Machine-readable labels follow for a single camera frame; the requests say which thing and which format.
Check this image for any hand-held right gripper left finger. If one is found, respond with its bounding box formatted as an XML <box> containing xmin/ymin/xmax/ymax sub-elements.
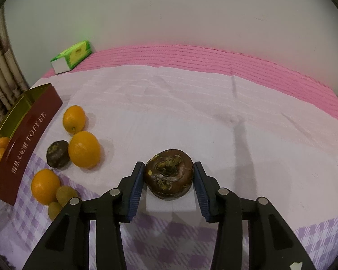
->
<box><xmin>22</xmin><ymin>161</ymin><xmax>145</xmax><ymax>270</ymax></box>

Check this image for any dark brown water chestnut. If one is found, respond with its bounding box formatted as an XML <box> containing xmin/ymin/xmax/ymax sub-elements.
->
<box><xmin>144</xmin><ymin>149</ymin><xmax>194</xmax><ymax>201</ymax></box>
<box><xmin>46</xmin><ymin>140</ymin><xmax>71</xmax><ymax>169</ymax></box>

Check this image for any dark red gold tin box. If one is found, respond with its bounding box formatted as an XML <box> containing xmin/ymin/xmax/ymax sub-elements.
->
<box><xmin>0</xmin><ymin>83</ymin><xmax>63</xmax><ymax>206</ymax></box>

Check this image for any green tissue box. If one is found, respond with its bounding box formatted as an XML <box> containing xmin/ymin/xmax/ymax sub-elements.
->
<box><xmin>50</xmin><ymin>40</ymin><xmax>93</xmax><ymax>75</ymax></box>

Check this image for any beige patterned curtain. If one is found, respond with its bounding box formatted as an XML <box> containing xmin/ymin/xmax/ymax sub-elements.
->
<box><xmin>0</xmin><ymin>8</ymin><xmax>29</xmax><ymax>116</ymax></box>

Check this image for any pink purple checkered tablecloth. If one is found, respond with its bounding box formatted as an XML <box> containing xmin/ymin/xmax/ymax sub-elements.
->
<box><xmin>0</xmin><ymin>44</ymin><xmax>338</xmax><ymax>270</ymax></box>

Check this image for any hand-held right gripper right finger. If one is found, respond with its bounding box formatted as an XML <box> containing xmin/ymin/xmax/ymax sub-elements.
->
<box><xmin>193</xmin><ymin>161</ymin><xmax>317</xmax><ymax>270</ymax></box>

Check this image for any orange mandarin with stem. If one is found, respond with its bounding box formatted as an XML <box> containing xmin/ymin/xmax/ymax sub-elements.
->
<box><xmin>68</xmin><ymin>131</ymin><xmax>101</xmax><ymax>169</ymax></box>

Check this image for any small olive brown longan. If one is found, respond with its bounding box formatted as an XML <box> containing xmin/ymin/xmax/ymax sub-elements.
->
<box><xmin>48</xmin><ymin>202</ymin><xmax>63</xmax><ymax>220</ymax></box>
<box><xmin>56</xmin><ymin>186</ymin><xmax>79</xmax><ymax>207</ymax></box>

